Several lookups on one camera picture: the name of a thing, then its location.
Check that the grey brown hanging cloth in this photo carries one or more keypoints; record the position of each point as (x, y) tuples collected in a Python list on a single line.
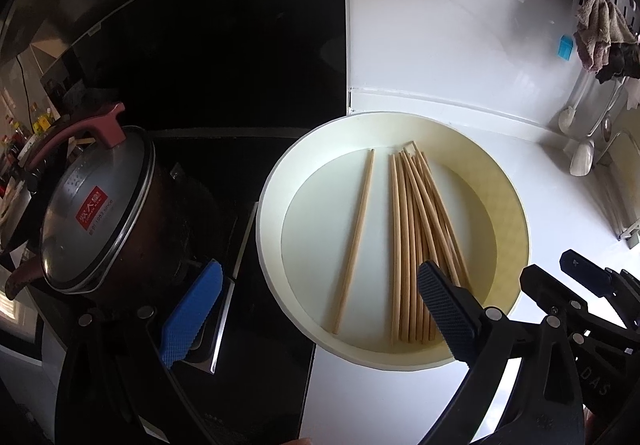
[(605, 43)]

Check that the metal hanging spoon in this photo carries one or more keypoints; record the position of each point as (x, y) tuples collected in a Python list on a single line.
[(607, 121)]

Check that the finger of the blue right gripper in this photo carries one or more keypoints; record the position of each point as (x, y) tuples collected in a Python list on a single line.
[(552, 296), (598, 281)]

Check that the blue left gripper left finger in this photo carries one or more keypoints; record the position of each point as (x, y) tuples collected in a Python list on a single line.
[(186, 320)]

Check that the pot with glass lid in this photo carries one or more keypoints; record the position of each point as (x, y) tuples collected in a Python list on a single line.
[(93, 209)]

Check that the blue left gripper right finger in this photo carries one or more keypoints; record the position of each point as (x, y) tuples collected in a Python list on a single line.
[(455, 311)]

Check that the round white shallow tray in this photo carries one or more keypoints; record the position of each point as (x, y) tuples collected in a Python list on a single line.
[(329, 232)]

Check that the lone wooden chopstick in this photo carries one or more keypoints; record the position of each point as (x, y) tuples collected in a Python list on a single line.
[(353, 248)]

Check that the person's right hand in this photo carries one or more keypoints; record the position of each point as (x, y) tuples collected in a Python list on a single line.
[(590, 422)]

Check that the black stove top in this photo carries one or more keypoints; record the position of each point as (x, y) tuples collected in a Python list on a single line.
[(245, 377)]

